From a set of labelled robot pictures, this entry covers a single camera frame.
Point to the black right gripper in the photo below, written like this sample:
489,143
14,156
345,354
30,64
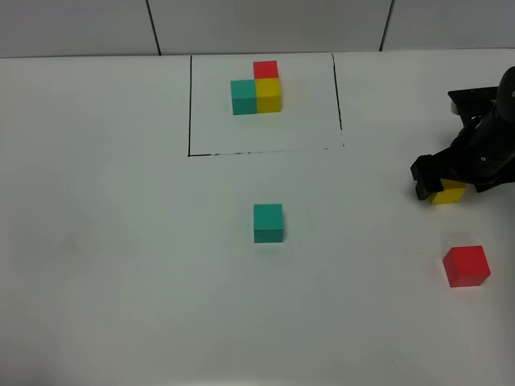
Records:
482,155

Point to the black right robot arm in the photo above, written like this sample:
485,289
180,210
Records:
503,108

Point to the yellow template cube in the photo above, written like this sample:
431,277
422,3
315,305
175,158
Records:
268,95

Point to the red template cube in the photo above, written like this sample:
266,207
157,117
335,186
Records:
265,69

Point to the teal template cube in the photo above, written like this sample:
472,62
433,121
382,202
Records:
243,97

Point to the loose red cube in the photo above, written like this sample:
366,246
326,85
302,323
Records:
466,266

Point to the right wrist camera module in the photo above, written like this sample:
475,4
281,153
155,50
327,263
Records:
473,102

